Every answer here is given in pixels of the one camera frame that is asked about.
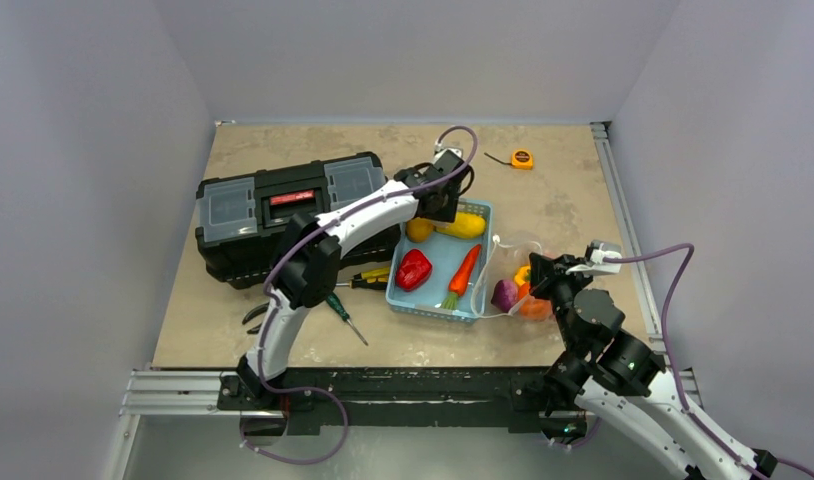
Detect small orange pumpkin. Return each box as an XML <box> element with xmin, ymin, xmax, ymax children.
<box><xmin>515</xmin><ymin>283</ymin><xmax>553</xmax><ymax>321</ymax></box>

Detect clear zip top bag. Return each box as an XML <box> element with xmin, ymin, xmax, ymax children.
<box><xmin>469</xmin><ymin>234</ymin><xmax>551</xmax><ymax>322</ymax></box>

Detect purple onion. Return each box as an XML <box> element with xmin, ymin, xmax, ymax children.
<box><xmin>490</xmin><ymin>279</ymin><xmax>519</xmax><ymax>313</ymax></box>

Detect light blue plastic basket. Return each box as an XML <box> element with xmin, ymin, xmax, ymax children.
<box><xmin>385</xmin><ymin>199</ymin><xmax>494</xmax><ymax>324</ymax></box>

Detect yellow bell pepper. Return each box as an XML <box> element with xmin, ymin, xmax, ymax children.
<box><xmin>513</xmin><ymin>265</ymin><xmax>531</xmax><ymax>287</ymax></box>

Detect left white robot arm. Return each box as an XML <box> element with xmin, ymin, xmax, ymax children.
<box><xmin>237</xmin><ymin>153</ymin><xmax>474</xmax><ymax>409</ymax></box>

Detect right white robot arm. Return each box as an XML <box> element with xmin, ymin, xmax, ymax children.
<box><xmin>529</xmin><ymin>253</ymin><xmax>779</xmax><ymax>479</ymax></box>

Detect yellow lemon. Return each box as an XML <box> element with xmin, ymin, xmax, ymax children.
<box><xmin>405</xmin><ymin>218</ymin><xmax>436</xmax><ymax>244</ymax></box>

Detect yellow squash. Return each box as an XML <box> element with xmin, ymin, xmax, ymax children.
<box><xmin>435</xmin><ymin>211</ymin><xmax>487</xmax><ymax>240</ymax></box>

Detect red bell pepper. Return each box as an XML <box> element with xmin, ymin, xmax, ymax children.
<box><xmin>395</xmin><ymin>249</ymin><xmax>433</xmax><ymax>292</ymax></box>

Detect orange carrot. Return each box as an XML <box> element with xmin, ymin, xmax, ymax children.
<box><xmin>440</xmin><ymin>244</ymin><xmax>482</xmax><ymax>311</ymax></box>

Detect yellow tape measure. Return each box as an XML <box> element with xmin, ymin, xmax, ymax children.
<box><xmin>484</xmin><ymin>149</ymin><xmax>534</xmax><ymax>170</ymax></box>

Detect yellow black screwdriver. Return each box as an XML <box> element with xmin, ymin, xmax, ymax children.
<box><xmin>336</xmin><ymin>266</ymin><xmax>391</xmax><ymax>291</ymax></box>

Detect black plastic toolbox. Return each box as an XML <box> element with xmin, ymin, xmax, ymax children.
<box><xmin>195</xmin><ymin>151</ymin><xmax>386</xmax><ymax>290</ymax></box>

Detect black pliers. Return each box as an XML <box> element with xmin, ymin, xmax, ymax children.
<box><xmin>241</xmin><ymin>302</ymin><xmax>270</xmax><ymax>335</ymax></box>

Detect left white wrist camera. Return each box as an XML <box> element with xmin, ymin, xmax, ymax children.
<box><xmin>432</xmin><ymin>147</ymin><xmax>464</xmax><ymax>176</ymax></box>

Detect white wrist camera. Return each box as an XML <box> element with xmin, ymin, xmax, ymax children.
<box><xmin>566</xmin><ymin>240</ymin><xmax>623</xmax><ymax>277</ymax></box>
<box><xmin>432</xmin><ymin>147</ymin><xmax>464</xmax><ymax>176</ymax></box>

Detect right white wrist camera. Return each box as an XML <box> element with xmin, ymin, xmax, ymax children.
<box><xmin>566</xmin><ymin>240</ymin><xmax>623</xmax><ymax>277</ymax></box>

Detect green handled screwdriver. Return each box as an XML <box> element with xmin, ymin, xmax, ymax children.
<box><xmin>326</xmin><ymin>293</ymin><xmax>369</xmax><ymax>346</ymax></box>

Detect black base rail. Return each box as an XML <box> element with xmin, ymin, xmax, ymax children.
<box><xmin>217</xmin><ymin>365</ymin><xmax>592</xmax><ymax>444</ymax></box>

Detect aluminium frame rail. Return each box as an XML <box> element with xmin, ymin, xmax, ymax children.
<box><xmin>118</xmin><ymin>121</ymin><xmax>706</xmax><ymax>419</ymax></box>

